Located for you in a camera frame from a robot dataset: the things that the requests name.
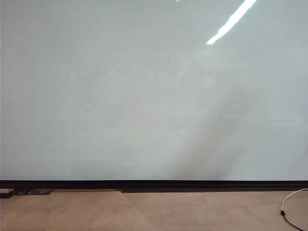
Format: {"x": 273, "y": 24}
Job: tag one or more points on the black whiteboard pen tray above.
{"x": 192, "y": 190}

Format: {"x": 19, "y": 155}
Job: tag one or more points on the black whiteboard stand foot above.
{"x": 6, "y": 195}

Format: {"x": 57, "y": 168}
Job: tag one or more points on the large whiteboard with black frame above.
{"x": 96, "y": 96}

